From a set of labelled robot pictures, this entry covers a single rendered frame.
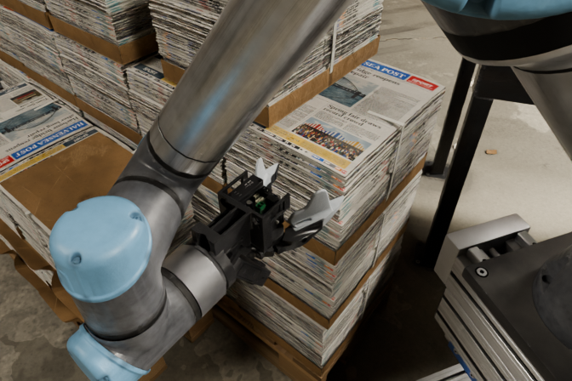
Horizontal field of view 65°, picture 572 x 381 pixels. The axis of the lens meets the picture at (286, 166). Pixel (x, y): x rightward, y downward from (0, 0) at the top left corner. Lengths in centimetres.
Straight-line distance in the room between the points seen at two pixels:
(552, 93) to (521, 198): 187
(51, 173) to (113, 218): 81
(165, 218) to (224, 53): 16
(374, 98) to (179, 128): 56
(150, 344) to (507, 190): 181
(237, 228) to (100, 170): 68
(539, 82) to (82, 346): 41
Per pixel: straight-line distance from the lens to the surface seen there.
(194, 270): 49
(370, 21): 98
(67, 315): 147
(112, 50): 106
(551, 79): 22
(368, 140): 78
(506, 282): 64
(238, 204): 52
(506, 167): 223
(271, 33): 33
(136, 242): 37
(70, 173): 117
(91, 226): 38
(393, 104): 89
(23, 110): 147
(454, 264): 74
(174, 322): 48
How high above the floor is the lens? 129
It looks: 40 degrees down
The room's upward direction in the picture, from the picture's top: straight up
